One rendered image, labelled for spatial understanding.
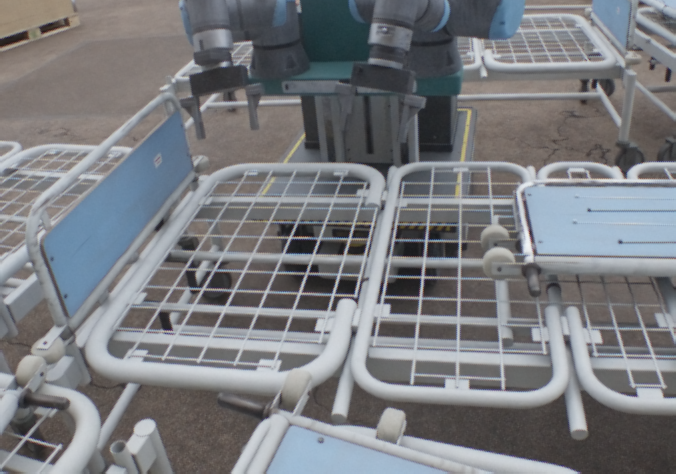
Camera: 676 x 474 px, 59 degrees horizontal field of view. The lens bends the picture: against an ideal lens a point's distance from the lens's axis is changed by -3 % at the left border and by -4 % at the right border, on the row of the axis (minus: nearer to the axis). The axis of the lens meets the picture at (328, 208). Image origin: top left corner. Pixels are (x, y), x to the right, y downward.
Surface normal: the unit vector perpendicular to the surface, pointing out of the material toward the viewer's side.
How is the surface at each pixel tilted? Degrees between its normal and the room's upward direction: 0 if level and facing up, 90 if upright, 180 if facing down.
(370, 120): 90
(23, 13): 90
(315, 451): 7
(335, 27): 90
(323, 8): 90
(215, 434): 0
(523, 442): 0
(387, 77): 67
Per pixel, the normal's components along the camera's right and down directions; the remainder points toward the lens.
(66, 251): 0.98, 0.01
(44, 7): 0.84, 0.19
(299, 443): 0.03, -0.85
